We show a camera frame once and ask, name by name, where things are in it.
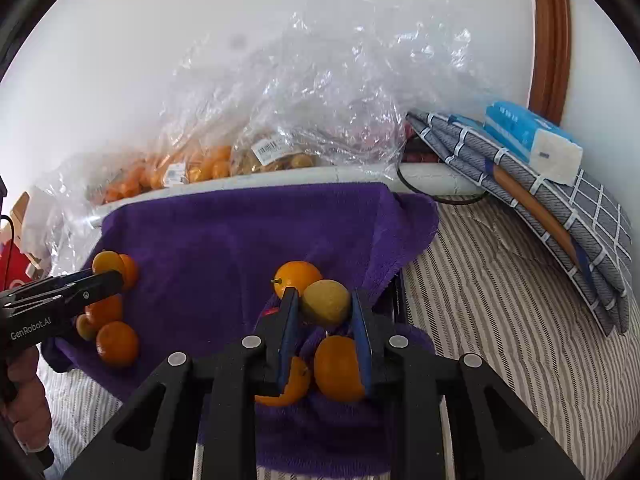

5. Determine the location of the yellow lemon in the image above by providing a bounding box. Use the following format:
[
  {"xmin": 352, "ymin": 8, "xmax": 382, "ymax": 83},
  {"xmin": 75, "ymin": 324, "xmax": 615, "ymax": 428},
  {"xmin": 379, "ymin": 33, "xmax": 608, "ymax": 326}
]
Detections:
[{"xmin": 301, "ymin": 279, "xmax": 352, "ymax": 326}]

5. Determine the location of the brown wooden frame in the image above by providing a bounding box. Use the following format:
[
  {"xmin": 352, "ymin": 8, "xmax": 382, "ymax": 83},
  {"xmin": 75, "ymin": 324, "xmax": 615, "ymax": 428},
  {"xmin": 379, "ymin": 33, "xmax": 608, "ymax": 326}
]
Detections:
[{"xmin": 527, "ymin": 0, "xmax": 573, "ymax": 126}]

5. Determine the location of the orange with green stem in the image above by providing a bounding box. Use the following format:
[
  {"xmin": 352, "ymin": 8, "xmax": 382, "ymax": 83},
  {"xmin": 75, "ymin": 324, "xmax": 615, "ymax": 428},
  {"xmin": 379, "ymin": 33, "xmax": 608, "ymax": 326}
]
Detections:
[{"xmin": 271, "ymin": 260, "xmax": 324, "ymax": 301}]

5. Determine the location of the person's left hand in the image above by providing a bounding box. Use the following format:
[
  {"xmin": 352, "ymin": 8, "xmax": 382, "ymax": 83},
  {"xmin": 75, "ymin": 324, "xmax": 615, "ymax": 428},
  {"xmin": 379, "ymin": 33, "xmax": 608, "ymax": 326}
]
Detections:
[{"xmin": 6, "ymin": 346, "xmax": 54, "ymax": 448}]

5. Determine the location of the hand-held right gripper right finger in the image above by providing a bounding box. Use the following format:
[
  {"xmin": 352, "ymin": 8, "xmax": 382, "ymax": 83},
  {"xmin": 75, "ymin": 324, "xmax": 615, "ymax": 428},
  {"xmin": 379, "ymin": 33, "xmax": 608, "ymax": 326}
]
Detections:
[{"xmin": 350, "ymin": 290, "xmax": 586, "ymax": 480}]

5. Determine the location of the clear bag of brown fruits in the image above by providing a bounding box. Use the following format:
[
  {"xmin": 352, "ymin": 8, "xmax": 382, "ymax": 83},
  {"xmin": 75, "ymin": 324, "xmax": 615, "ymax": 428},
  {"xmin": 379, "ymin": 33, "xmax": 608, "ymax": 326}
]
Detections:
[{"xmin": 230, "ymin": 0, "xmax": 481, "ymax": 181}]

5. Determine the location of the clear bag of mandarins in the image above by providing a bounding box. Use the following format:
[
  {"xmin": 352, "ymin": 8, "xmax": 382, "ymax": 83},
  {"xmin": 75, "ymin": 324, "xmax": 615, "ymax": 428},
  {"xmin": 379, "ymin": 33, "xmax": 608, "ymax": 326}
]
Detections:
[{"xmin": 30, "ymin": 50, "xmax": 251, "ymax": 271}]

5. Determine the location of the blue white tissue pack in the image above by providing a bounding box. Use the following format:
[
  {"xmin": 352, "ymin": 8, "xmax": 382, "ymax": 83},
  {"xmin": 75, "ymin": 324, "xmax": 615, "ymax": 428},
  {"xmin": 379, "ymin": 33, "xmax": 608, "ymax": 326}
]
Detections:
[{"xmin": 482, "ymin": 100, "xmax": 585, "ymax": 186}]

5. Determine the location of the small yellow-green citrus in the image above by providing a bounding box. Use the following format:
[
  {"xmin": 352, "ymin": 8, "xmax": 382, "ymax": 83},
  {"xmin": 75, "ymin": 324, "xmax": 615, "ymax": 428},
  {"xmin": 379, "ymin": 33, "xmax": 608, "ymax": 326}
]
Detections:
[{"xmin": 75, "ymin": 314, "xmax": 98, "ymax": 342}]

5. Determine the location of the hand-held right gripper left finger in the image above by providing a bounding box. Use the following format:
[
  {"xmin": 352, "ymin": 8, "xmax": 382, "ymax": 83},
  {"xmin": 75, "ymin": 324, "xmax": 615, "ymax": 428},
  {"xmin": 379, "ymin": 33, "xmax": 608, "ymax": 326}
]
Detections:
[{"xmin": 62, "ymin": 287, "xmax": 303, "ymax": 480}]

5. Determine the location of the red white package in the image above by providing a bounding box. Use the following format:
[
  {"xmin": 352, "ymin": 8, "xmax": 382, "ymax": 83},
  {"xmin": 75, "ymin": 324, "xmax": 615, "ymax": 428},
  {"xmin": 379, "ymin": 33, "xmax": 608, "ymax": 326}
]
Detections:
[{"xmin": 0, "ymin": 245, "xmax": 31, "ymax": 292}]

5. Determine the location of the purple towel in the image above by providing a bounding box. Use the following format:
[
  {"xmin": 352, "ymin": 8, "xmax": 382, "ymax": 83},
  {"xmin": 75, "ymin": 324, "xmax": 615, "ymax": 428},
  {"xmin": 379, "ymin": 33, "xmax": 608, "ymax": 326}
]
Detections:
[{"xmin": 40, "ymin": 182, "xmax": 441, "ymax": 480}]

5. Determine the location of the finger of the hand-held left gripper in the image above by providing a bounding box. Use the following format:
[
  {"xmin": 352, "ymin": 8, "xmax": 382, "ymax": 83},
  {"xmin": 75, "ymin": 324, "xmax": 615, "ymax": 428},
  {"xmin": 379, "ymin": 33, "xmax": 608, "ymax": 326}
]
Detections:
[
  {"xmin": 10, "ymin": 267, "xmax": 99, "ymax": 302},
  {"xmin": 54, "ymin": 271, "xmax": 127, "ymax": 312}
]

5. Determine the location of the wooden stand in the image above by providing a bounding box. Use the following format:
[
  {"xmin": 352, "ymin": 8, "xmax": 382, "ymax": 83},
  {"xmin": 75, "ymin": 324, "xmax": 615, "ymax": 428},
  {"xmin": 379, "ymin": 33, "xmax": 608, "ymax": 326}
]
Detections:
[{"xmin": 10, "ymin": 192, "xmax": 51, "ymax": 278}]

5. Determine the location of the folded checked cloth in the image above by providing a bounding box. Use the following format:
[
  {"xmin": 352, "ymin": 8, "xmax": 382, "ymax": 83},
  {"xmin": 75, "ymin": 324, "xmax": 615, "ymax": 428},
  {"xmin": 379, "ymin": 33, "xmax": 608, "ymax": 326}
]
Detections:
[{"xmin": 405, "ymin": 110, "xmax": 633, "ymax": 336}]

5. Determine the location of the black cord loop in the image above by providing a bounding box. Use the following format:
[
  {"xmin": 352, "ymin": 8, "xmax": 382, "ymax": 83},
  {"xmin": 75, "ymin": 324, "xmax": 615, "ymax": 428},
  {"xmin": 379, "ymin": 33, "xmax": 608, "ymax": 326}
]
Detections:
[{"xmin": 397, "ymin": 162, "xmax": 486, "ymax": 207}]

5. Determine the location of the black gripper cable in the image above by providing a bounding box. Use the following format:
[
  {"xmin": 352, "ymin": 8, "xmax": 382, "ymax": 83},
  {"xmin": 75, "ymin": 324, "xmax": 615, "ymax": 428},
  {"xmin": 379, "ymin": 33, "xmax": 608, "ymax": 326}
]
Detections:
[{"xmin": 0, "ymin": 215, "xmax": 18, "ymax": 291}]

